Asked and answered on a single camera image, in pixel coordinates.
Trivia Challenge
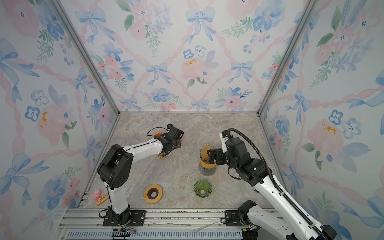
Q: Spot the pink toy on block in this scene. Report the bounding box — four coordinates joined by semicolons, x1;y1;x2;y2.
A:
93;190;109;206

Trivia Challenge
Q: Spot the wooden ring dripper base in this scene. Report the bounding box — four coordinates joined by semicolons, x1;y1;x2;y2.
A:
200;161;216;170

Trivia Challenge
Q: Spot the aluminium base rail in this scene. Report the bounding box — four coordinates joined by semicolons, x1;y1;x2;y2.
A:
56;207;316;240

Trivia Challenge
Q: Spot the grey glass carafe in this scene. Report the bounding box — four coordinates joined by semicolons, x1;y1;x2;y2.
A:
198;166;217;176

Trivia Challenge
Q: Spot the left aluminium corner post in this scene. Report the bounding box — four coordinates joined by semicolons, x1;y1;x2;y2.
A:
48;1;120;116

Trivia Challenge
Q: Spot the green glass dripper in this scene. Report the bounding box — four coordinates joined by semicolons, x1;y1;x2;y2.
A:
194;179;213;198

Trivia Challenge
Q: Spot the grey glass dripper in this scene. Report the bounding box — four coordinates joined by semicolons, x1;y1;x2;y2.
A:
200;145;216;169

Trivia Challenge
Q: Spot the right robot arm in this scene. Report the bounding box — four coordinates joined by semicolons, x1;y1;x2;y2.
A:
207;132;337;240

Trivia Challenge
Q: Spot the right aluminium corner post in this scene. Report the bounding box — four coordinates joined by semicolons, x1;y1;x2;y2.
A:
258;0;318;118

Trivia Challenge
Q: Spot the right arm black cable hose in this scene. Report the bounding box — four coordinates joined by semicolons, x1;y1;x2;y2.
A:
225;128;331;240

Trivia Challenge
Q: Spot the aluminium corner post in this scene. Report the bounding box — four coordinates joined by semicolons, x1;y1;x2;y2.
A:
258;0;318;118
48;1;120;116

